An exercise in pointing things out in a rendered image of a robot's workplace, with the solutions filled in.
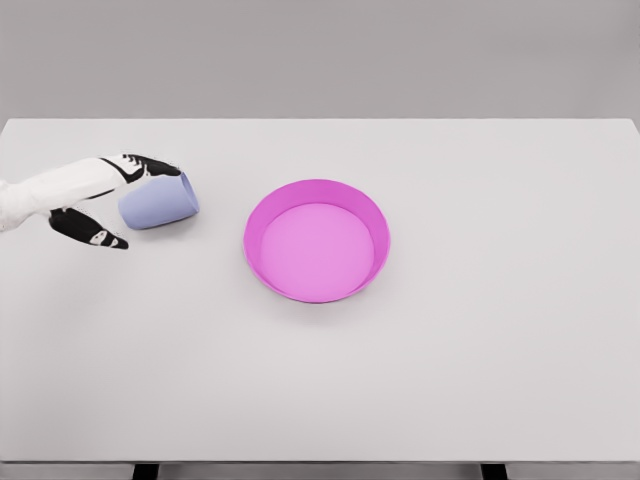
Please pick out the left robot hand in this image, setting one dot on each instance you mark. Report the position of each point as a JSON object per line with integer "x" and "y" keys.
{"x": 85, "y": 180}

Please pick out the lavender cup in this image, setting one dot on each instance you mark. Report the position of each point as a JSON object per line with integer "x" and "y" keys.
{"x": 155, "y": 202}

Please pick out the pink round plate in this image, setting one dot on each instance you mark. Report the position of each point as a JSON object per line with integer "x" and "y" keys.
{"x": 317, "y": 243}

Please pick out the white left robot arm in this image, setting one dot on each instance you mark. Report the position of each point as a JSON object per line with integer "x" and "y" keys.
{"x": 11, "y": 206}

